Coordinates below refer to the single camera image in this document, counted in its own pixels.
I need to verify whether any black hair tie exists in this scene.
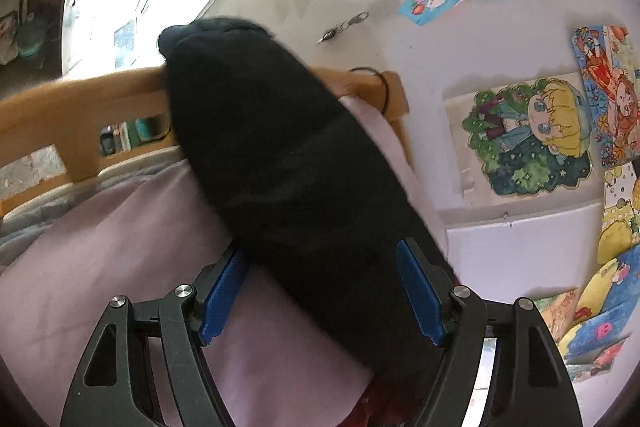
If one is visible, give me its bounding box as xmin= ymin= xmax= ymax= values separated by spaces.
xmin=349 ymin=66 xmax=392 ymax=114

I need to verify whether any pink blanket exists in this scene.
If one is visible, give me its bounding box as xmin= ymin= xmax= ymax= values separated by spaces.
xmin=0 ymin=94 xmax=451 ymax=427

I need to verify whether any blond chibi figure drawing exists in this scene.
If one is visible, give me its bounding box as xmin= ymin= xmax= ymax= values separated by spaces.
xmin=444 ymin=73 xmax=597 ymax=208

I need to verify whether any orange-haired girl drawing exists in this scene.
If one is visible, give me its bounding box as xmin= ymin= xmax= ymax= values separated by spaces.
xmin=571 ymin=25 xmax=640 ymax=168

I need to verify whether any wooden bed frame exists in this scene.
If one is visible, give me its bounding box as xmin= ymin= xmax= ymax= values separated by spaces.
xmin=0 ymin=66 xmax=413 ymax=220

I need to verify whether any blue fish drawing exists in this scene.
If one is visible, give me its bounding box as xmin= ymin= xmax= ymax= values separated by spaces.
xmin=559 ymin=246 xmax=640 ymax=384

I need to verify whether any yellow pineapple drawing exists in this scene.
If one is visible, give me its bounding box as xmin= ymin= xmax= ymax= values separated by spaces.
xmin=596 ymin=161 xmax=640 ymax=266

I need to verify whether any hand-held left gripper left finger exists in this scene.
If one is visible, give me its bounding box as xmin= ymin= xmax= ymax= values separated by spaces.
xmin=60 ymin=243 xmax=249 ymax=427

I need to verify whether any black pillow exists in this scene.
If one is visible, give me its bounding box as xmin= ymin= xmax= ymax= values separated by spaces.
xmin=159 ymin=17 xmax=461 ymax=427

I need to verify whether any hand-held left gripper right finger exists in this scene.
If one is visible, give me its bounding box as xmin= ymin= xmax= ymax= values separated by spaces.
xmin=395 ymin=236 xmax=583 ymax=427

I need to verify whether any metal key chain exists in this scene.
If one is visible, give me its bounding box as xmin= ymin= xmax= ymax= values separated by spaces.
xmin=314 ymin=9 xmax=372 ymax=46

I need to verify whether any colourful landscape drawing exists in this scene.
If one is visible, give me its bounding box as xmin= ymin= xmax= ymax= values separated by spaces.
xmin=531 ymin=288 xmax=579 ymax=344

